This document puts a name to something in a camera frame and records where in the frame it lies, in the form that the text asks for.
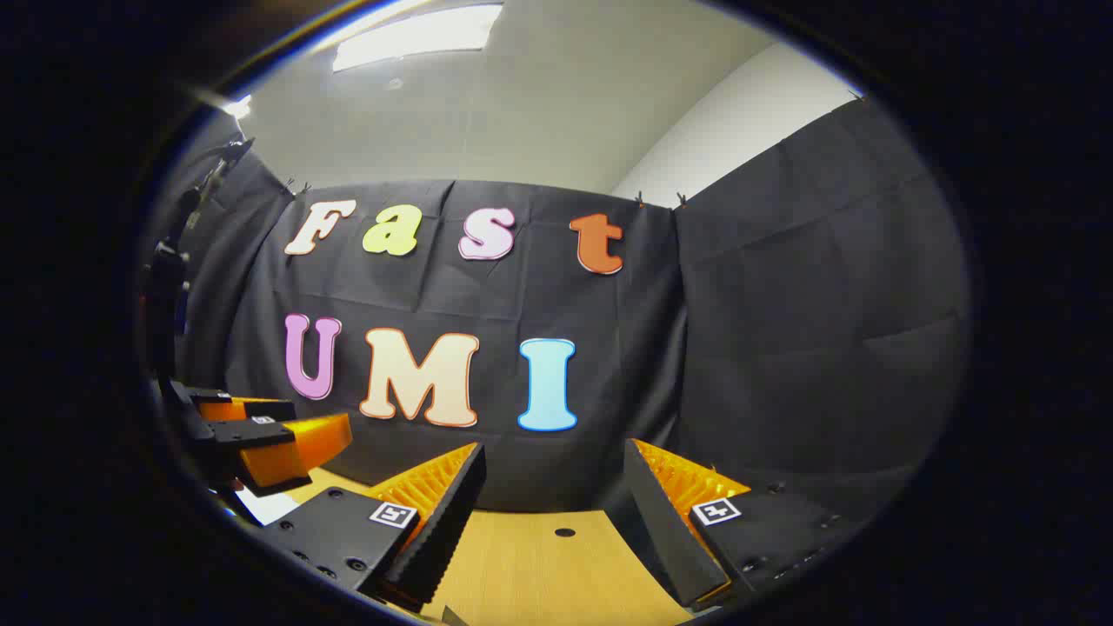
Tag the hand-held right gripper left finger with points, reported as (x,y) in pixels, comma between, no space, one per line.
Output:
(439,530)

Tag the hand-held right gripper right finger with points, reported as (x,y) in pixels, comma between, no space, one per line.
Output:
(665,539)

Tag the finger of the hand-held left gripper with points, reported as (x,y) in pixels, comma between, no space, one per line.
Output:
(243,433)
(269,409)

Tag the pale blue suitcase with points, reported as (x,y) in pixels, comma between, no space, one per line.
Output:
(265,506)

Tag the black backdrop cloth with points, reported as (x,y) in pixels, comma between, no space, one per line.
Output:
(765,348)

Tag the ceiling light panel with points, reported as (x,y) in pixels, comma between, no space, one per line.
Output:
(417,35)

